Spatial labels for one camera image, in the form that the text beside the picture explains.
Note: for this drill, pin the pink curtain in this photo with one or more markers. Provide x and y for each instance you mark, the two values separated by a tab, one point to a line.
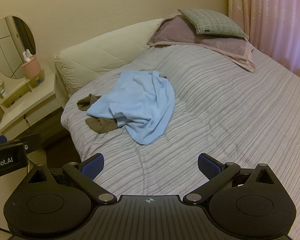
272	17

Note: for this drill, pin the small white bottle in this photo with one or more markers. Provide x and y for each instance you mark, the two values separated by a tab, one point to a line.
3	92

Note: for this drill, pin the light blue sweatshirt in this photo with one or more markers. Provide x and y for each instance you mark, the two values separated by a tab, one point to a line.
140	100

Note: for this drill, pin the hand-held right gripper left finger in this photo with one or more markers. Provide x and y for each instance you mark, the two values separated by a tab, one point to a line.
92	167

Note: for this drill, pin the cream dressing table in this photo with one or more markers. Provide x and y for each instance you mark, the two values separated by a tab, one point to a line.
32	102

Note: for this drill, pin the oval mirror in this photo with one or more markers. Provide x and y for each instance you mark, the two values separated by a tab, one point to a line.
10	42

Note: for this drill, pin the olive brown garment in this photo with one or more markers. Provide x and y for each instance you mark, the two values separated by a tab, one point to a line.
102	125

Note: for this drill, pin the purple pillow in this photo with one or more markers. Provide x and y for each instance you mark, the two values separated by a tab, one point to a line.
176	30

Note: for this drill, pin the white tissue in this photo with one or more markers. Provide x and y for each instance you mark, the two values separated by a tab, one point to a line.
28	55

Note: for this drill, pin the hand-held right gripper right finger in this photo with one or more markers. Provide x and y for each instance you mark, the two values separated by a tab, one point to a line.
210	167

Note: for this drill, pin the bed with striped cover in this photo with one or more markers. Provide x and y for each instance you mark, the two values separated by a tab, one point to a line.
215	110

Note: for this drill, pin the pink tissue holder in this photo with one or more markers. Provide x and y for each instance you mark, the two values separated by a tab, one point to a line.
32	66

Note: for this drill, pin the green plaid pillow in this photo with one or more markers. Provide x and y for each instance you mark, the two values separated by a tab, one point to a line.
210	22

